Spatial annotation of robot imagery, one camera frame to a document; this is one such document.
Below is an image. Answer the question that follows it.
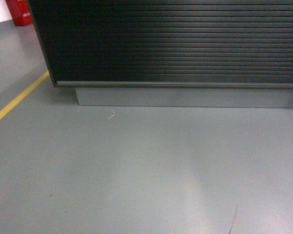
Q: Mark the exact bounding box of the black checkout counter cabinet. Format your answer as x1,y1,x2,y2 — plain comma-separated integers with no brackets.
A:
28,0,293,108

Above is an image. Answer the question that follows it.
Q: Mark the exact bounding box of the yellow floor marking tape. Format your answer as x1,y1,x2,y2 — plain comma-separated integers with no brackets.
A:
0,71,50,121

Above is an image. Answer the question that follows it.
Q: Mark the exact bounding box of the red fire extinguisher box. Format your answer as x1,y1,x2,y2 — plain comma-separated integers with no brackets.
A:
5,0,33,26

